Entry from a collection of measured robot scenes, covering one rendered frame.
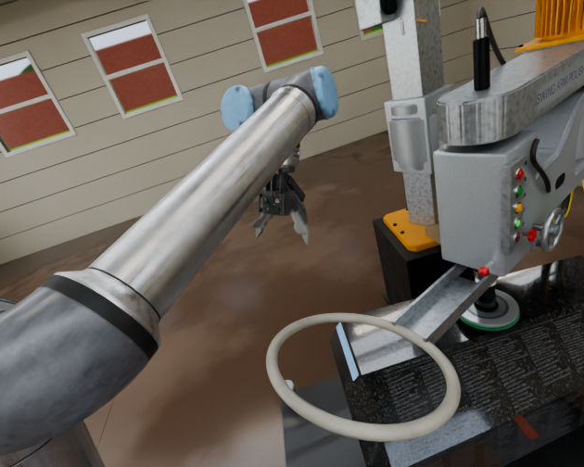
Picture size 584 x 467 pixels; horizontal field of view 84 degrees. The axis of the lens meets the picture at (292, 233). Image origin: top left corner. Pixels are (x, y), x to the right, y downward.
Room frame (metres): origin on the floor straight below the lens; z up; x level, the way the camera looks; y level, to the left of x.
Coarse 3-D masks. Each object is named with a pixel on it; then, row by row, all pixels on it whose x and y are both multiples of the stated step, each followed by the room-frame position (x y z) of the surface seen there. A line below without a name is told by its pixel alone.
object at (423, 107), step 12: (420, 96) 1.68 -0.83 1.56; (432, 96) 1.65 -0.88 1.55; (396, 108) 1.75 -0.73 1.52; (408, 108) 1.69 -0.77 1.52; (420, 108) 1.65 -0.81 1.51; (432, 108) 1.64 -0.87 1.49; (432, 156) 1.63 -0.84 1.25; (396, 168) 1.83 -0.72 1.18; (408, 168) 1.72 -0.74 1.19; (420, 168) 1.67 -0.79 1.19; (432, 168) 1.62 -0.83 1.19
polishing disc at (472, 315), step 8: (496, 296) 0.95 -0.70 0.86; (504, 296) 0.94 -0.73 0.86; (504, 304) 0.90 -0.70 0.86; (512, 304) 0.89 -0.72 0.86; (464, 312) 0.92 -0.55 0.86; (472, 312) 0.91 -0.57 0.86; (480, 312) 0.90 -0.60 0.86; (496, 312) 0.87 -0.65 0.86; (504, 312) 0.86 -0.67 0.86; (512, 312) 0.85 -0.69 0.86; (472, 320) 0.88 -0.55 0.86; (480, 320) 0.86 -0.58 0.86; (488, 320) 0.85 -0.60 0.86; (496, 320) 0.84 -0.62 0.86; (504, 320) 0.83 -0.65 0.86; (512, 320) 0.82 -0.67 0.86
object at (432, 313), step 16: (448, 272) 0.90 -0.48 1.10; (432, 288) 0.85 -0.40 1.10; (448, 288) 0.87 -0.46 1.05; (464, 288) 0.85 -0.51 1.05; (480, 288) 0.80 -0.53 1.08; (416, 304) 0.80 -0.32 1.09; (432, 304) 0.82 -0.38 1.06; (448, 304) 0.80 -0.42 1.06; (464, 304) 0.75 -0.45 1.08; (400, 320) 0.76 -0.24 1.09; (416, 320) 0.77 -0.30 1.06; (432, 320) 0.75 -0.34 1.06; (448, 320) 0.71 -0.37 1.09; (432, 336) 0.67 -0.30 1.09
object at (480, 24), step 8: (480, 24) 0.91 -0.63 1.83; (480, 32) 0.91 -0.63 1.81; (480, 40) 0.91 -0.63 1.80; (488, 40) 0.91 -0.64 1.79; (480, 48) 0.91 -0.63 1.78; (488, 48) 0.90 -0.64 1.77; (480, 56) 0.91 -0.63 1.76; (488, 56) 0.90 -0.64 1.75; (480, 64) 0.91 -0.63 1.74; (488, 64) 0.90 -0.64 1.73; (480, 72) 0.91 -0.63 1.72; (488, 72) 0.90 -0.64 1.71; (480, 80) 0.91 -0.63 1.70; (488, 80) 0.90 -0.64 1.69; (480, 88) 0.91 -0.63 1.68; (488, 88) 0.91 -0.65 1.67
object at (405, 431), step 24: (288, 336) 0.74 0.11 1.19; (408, 336) 0.70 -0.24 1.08; (456, 384) 0.49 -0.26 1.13; (312, 408) 0.45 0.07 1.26; (456, 408) 0.43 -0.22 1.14; (336, 432) 0.40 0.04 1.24; (360, 432) 0.39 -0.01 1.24; (384, 432) 0.38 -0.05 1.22; (408, 432) 0.37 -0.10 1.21; (432, 432) 0.38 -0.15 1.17
